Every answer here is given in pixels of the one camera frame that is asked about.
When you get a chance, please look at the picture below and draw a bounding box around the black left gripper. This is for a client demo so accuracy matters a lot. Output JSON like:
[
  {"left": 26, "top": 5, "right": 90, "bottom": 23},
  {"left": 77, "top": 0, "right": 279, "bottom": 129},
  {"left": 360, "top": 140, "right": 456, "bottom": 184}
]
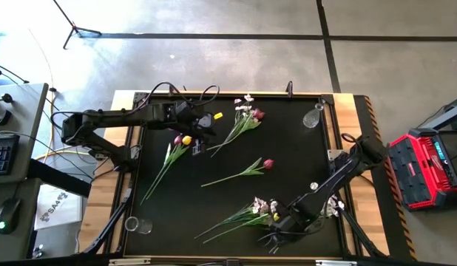
[{"left": 175, "top": 100, "right": 217, "bottom": 157}]

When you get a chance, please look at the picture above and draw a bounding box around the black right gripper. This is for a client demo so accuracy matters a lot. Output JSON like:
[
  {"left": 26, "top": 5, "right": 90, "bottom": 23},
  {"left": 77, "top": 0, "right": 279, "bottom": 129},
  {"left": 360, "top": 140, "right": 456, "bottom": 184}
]
[{"left": 267, "top": 206, "right": 314, "bottom": 245}]

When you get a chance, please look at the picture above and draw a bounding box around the white artificial flower spray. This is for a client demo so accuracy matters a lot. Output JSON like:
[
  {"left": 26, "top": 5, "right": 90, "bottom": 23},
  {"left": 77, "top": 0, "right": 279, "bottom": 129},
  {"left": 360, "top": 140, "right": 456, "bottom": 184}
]
[
  {"left": 320, "top": 194, "right": 346, "bottom": 219},
  {"left": 209, "top": 93, "right": 263, "bottom": 158},
  {"left": 194, "top": 197, "right": 280, "bottom": 239}
]

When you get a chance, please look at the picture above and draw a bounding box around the clear cut-glass vase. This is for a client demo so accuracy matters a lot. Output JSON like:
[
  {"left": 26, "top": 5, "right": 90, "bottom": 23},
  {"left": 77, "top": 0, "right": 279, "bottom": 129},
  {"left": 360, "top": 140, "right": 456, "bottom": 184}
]
[{"left": 302, "top": 103, "right": 323, "bottom": 129}]

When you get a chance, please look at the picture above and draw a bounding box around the black yellow hazard strip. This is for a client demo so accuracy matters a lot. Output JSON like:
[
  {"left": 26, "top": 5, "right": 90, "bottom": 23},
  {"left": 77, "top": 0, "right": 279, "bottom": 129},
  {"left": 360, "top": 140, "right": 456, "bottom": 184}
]
[{"left": 353, "top": 95, "right": 418, "bottom": 262}]

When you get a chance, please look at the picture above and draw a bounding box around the black table mat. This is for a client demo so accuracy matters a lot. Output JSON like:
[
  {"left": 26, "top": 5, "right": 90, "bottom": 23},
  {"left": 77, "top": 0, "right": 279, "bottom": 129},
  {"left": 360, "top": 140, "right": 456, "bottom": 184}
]
[{"left": 123, "top": 98, "right": 343, "bottom": 259}]

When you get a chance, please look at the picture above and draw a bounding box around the clear glass tumbler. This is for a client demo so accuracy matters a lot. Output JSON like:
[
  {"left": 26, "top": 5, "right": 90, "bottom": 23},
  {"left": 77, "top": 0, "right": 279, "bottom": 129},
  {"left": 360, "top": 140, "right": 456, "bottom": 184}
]
[{"left": 124, "top": 216, "right": 154, "bottom": 236}]

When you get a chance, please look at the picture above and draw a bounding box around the red black tool case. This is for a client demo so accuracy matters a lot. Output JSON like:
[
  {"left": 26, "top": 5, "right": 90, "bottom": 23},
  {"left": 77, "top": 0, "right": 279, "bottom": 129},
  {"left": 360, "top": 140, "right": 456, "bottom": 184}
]
[{"left": 387, "top": 127, "right": 457, "bottom": 212}]

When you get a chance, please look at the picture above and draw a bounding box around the black support bar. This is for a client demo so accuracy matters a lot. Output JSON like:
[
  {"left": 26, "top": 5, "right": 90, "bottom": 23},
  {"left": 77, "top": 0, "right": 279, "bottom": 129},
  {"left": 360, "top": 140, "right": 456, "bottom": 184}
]
[{"left": 27, "top": 157, "right": 92, "bottom": 199}]

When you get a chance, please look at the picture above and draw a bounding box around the black tripod stand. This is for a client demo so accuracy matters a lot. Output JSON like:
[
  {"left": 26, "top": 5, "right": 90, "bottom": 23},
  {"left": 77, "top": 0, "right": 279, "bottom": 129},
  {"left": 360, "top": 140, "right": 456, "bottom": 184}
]
[{"left": 52, "top": 0, "right": 103, "bottom": 50}]

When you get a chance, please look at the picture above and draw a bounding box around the white printed paper sheet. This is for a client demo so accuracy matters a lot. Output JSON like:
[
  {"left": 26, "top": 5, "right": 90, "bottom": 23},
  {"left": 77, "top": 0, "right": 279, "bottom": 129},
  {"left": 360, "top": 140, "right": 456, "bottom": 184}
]
[{"left": 34, "top": 183, "right": 84, "bottom": 231}]

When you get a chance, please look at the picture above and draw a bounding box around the grey desk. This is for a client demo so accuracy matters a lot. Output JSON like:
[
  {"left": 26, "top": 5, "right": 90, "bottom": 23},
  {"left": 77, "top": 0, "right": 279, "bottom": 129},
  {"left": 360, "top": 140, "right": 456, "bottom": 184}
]
[{"left": 0, "top": 83, "right": 50, "bottom": 262}]

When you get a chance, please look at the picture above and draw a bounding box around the black computer keyboard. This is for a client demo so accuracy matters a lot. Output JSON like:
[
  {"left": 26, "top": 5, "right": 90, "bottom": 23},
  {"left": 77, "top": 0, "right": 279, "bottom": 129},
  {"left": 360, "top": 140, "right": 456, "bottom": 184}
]
[{"left": 0, "top": 133, "right": 21, "bottom": 177}]

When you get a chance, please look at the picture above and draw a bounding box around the black computer mouse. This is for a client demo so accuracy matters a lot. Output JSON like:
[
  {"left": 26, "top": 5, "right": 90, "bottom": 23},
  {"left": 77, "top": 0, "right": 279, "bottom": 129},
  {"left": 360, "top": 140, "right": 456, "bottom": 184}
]
[{"left": 0, "top": 197, "right": 22, "bottom": 236}]

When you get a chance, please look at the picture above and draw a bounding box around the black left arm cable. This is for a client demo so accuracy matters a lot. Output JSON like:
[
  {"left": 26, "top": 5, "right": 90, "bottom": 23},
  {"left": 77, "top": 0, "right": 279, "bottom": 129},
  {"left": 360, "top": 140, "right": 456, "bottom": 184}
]
[{"left": 138, "top": 81, "right": 221, "bottom": 112}]

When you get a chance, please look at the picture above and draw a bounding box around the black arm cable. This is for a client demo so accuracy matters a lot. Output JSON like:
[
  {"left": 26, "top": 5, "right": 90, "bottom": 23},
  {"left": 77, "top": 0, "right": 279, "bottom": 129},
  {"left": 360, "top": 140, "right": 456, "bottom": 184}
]
[
  {"left": 138, "top": 81, "right": 221, "bottom": 112},
  {"left": 340, "top": 132, "right": 359, "bottom": 146}
]

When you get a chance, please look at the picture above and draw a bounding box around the silver metal bracket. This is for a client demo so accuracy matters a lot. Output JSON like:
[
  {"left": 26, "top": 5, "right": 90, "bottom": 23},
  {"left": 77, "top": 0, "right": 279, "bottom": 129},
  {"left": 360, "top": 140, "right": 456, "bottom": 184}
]
[
  {"left": 316, "top": 259, "right": 358, "bottom": 266},
  {"left": 109, "top": 257, "right": 152, "bottom": 266}
]

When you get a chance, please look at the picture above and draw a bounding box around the black aluminium table frame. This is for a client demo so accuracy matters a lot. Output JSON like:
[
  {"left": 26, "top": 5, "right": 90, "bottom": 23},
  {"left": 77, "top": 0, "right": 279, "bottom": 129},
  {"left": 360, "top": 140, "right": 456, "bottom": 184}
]
[{"left": 104, "top": 90, "right": 390, "bottom": 259}]

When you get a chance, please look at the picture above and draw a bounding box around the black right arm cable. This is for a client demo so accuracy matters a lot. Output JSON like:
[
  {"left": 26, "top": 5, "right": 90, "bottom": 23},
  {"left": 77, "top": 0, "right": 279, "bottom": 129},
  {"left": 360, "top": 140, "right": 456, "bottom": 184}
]
[{"left": 340, "top": 132, "right": 359, "bottom": 146}]

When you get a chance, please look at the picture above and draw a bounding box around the yellow cable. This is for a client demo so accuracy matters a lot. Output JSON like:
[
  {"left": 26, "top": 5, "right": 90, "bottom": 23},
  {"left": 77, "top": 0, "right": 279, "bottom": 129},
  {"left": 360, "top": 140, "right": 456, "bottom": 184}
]
[{"left": 35, "top": 88, "right": 91, "bottom": 162}]

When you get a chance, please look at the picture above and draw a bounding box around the grey metal frame beam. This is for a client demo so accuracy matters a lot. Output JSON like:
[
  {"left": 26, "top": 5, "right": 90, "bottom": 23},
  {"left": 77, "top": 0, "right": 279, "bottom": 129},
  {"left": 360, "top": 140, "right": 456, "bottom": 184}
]
[{"left": 416, "top": 94, "right": 457, "bottom": 131}]

